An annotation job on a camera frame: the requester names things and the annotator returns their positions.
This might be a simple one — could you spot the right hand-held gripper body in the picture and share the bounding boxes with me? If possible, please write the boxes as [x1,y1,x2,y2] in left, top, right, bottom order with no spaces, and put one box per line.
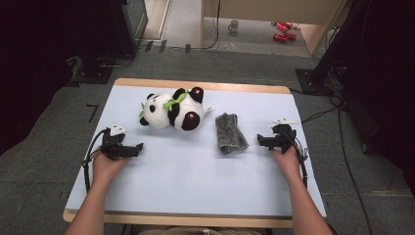
[272,117,300,155]

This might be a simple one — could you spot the panda plush toy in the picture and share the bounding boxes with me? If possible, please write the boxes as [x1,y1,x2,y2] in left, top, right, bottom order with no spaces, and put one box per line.
[138,86,215,132]

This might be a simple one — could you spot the right hand-held gripper black cable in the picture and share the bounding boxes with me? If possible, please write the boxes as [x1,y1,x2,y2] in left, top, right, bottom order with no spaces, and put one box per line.
[282,128,309,190]

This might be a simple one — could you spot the dark glass cabinet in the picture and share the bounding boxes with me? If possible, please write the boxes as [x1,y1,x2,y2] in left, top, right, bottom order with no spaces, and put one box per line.
[111,0,150,57]

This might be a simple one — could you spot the person's right hand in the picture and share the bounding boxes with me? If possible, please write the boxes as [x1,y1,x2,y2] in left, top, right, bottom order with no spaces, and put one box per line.
[271,145,302,180]

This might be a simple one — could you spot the hand-held gripper black cable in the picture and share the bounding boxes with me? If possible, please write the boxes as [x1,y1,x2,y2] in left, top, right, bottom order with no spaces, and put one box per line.
[282,128,309,190]
[81,127,111,194]

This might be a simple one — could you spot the wooden table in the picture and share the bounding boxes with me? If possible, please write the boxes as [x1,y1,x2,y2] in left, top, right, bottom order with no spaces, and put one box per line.
[63,77,327,229]

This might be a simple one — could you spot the person's left hand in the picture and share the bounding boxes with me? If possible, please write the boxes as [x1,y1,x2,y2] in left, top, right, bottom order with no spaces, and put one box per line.
[92,151,130,184]

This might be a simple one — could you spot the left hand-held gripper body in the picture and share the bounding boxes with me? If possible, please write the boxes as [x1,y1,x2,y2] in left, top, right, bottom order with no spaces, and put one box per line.
[100,122,130,162]

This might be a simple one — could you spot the short black floor cable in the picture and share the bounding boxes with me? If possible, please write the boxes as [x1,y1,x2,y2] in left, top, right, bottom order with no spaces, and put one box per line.
[300,106,342,124]

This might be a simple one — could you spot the grey looped floor cable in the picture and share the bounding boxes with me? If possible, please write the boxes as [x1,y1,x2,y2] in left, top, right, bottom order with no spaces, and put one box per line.
[97,52,135,69]

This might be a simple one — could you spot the black hanging cable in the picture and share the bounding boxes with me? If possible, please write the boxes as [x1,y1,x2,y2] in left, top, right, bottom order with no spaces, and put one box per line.
[192,0,222,51]

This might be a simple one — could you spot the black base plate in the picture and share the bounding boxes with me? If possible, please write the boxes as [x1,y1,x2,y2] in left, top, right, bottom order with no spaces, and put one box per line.
[70,56,115,85]

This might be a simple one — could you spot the black tape corner mark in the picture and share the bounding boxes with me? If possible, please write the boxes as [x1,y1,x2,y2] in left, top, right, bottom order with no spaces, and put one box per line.
[85,104,100,123]

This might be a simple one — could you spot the long black floor cable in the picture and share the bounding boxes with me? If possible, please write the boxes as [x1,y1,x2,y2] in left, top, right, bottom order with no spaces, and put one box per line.
[337,104,375,235]

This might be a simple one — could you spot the dark curtain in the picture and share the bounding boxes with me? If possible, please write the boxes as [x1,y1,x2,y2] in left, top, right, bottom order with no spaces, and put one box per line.
[342,0,415,197]
[0,0,115,156]

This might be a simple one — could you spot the left hand-held gripper black cable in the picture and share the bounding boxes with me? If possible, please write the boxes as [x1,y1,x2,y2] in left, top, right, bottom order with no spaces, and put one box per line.
[81,127,111,194]

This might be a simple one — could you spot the black metal stand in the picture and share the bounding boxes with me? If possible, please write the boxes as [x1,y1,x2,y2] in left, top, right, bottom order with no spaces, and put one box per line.
[295,0,373,96]

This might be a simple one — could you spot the light blue table mat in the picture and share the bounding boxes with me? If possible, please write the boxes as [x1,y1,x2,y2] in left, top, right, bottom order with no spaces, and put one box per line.
[65,84,327,218]

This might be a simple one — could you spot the beige wooden desk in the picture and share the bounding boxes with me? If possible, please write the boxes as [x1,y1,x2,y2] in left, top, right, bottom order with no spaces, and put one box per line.
[200,0,348,57]

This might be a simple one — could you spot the grey fluffy towel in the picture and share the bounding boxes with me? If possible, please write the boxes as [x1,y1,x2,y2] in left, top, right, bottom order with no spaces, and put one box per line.
[214,112,250,157]

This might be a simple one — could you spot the tangle of black cables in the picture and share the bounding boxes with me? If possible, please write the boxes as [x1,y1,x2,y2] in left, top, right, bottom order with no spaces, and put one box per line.
[324,60,351,107]

